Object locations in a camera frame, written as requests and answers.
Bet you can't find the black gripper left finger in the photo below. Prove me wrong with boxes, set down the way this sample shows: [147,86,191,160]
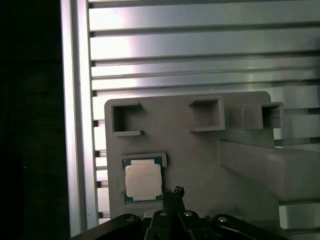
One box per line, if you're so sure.
[71,191,176,240]

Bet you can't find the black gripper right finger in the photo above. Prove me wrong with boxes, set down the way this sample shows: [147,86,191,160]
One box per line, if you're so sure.
[174,186,291,240]

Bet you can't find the silver CPU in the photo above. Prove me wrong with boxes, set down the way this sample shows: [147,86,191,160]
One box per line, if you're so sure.
[122,157,165,205]

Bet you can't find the grey parts rack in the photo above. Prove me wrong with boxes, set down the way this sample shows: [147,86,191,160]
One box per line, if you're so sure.
[104,91,320,230]

